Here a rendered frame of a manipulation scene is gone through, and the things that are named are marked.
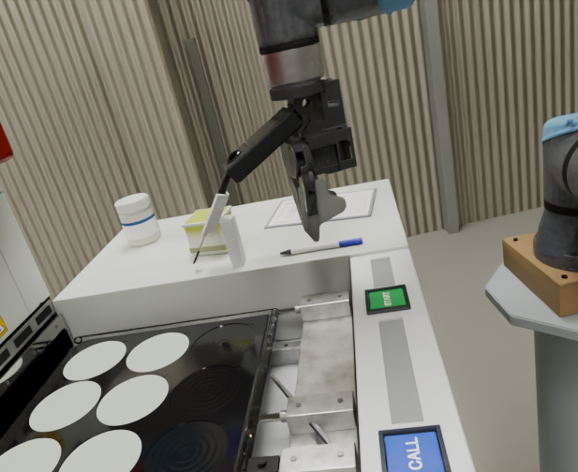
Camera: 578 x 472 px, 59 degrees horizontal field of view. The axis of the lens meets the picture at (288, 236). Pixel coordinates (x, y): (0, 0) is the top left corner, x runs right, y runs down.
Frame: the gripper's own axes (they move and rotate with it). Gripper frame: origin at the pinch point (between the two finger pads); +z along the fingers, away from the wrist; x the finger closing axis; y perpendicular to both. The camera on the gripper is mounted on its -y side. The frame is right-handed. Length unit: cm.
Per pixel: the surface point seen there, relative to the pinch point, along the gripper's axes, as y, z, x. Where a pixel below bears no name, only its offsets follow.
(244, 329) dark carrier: -11.8, 15.2, 6.5
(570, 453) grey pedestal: 39, 54, -4
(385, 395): -1.1, 9.4, -24.9
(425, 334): 7.2, 9.0, -17.9
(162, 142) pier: -20, 12, 205
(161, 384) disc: -25.3, 15.5, -0.8
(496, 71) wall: 160, 14, 189
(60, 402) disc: -39.9, 15.7, 3.1
